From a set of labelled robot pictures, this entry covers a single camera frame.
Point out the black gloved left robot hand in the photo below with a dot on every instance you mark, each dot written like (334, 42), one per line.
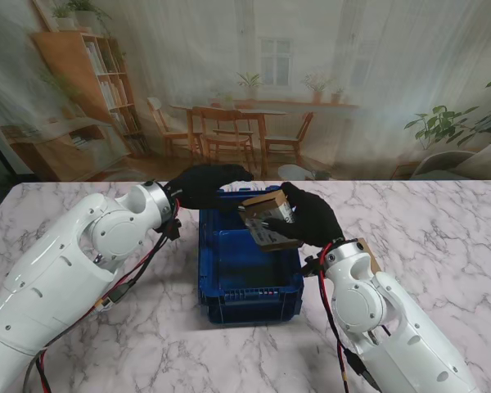
(200, 188)

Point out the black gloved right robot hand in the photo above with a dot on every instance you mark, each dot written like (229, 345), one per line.
(315, 221)

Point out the small labelled cardboard package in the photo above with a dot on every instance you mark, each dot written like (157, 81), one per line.
(266, 200)

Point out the large labelled cardboard package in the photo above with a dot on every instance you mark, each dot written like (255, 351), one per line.
(374, 260)

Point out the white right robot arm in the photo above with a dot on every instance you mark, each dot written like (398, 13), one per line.
(401, 335)

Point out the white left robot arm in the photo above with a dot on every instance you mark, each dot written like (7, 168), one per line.
(45, 278)

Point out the blue plastic turnover box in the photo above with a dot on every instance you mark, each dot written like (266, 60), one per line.
(249, 303)

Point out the printed room scene backdrop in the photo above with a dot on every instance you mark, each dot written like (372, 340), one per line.
(245, 61)

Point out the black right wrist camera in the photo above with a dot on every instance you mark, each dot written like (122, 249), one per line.
(311, 266)

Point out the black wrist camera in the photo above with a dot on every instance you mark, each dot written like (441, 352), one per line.
(174, 231)
(311, 266)

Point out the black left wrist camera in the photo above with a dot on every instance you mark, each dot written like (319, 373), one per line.
(174, 231)

